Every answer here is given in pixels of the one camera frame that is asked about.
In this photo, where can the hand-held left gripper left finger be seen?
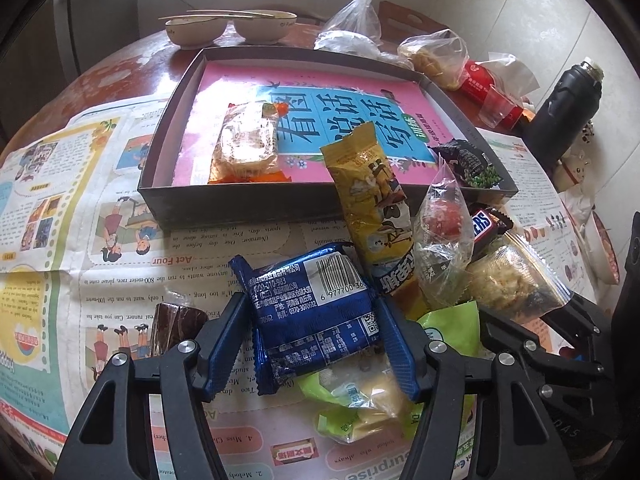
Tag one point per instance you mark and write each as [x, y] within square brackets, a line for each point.
[222, 345]

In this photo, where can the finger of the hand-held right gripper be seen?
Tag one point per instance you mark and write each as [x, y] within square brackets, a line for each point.
[560, 365]
[582, 322]

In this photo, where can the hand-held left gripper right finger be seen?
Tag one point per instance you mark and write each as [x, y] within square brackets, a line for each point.
[400, 350]

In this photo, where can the green milk snack packet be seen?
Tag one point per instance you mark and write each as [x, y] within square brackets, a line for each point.
[450, 330]

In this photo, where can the green packet with yellow cake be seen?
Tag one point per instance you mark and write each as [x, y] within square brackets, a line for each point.
[360, 400]

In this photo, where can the clear packet with beige cake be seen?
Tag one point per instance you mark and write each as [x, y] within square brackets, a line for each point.
[510, 280]

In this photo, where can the blue snack packet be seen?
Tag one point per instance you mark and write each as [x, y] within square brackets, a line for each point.
[310, 310]

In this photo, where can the brown chocolate bar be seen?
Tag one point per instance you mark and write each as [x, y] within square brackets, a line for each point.
[487, 225]

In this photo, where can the grey cardboard box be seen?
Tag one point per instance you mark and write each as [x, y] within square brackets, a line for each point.
[235, 207]

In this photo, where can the yellow snack packet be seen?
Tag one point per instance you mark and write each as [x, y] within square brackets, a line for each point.
[372, 200]

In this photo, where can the wrapped brown cake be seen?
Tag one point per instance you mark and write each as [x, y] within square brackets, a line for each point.
[177, 327]

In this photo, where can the colourful printed newspaper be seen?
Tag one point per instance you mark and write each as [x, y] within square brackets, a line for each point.
[540, 200]
[150, 280]
[65, 180]

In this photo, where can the clear packet with red candy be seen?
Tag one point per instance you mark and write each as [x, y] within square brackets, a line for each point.
[442, 240]

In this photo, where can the white rabbit figurine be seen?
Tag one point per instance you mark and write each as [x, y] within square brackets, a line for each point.
[575, 167]

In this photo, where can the black snack packet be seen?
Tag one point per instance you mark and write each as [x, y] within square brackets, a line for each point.
[465, 160]

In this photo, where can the orange snack packet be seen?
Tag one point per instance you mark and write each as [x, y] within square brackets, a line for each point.
[247, 140]

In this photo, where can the black thermos bottle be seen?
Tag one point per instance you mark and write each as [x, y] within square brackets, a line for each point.
[565, 110]

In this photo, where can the clear plastic cup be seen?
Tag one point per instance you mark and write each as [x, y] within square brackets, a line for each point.
[497, 107]

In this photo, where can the pink and blue book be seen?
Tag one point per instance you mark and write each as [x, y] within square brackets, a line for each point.
[320, 110]

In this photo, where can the red tissue pack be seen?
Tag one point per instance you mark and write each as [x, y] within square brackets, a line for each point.
[480, 85]

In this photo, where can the plastic bag with yellow food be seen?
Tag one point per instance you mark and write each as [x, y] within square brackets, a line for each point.
[435, 55]

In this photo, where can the beige bowl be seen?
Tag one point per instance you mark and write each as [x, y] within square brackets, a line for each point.
[195, 35]
[265, 30]

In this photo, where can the clear plastic bag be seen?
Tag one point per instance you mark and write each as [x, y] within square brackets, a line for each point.
[352, 20]

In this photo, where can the wooden chair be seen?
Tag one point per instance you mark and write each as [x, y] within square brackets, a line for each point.
[410, 15]

